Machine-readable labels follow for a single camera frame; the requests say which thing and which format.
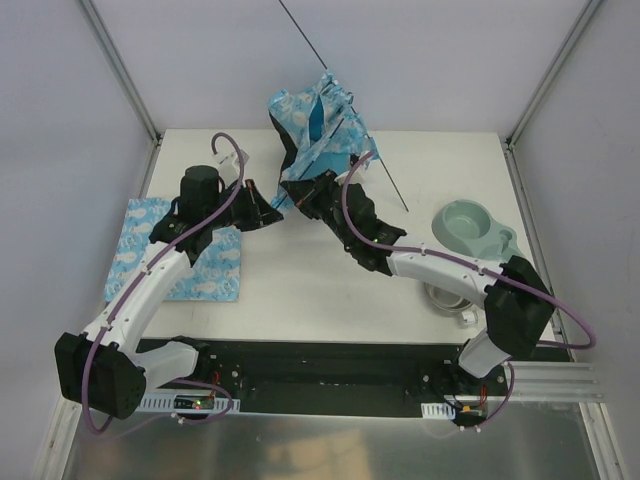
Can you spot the blue snowman patterned mat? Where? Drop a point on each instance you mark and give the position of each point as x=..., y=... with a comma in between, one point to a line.
x=215, y=276

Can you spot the blue patterned pet tent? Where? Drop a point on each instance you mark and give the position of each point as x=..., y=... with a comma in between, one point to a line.
x=320, y=131

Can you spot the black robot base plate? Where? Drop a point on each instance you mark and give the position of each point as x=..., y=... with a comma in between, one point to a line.
x=343, y=379

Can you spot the black tent pole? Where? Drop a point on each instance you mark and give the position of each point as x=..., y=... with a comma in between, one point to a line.
x=325, y=66

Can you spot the mint green double feeder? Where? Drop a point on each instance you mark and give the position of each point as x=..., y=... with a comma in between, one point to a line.
x=467, y=227

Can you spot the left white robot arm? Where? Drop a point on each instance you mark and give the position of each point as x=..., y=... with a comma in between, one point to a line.
x=101, y=367

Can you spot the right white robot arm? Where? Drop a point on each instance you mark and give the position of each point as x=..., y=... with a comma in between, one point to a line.
x=511, y=293

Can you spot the stainless steel pet bowl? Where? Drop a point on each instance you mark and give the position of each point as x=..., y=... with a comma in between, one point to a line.
x=446, y=301

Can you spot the clear plastic water bottle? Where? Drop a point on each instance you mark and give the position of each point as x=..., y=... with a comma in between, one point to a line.
x=471, y=318

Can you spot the aluminium frame post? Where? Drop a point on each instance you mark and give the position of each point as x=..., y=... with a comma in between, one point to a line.
x=118, y=67
x=568, y=46

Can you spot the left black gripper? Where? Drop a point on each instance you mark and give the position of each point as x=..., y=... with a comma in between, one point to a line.
x=251, y=204

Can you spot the right aluminium frame post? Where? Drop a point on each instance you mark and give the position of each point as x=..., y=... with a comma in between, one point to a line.
x=568, y=46

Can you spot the left aluminium frame post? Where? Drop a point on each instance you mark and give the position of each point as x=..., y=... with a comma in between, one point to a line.
x=118, y=67

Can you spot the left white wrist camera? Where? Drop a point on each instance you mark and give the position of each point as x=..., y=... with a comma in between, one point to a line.
x=228, y=165

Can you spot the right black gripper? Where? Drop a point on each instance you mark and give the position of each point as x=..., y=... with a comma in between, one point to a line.
x=307, y=192

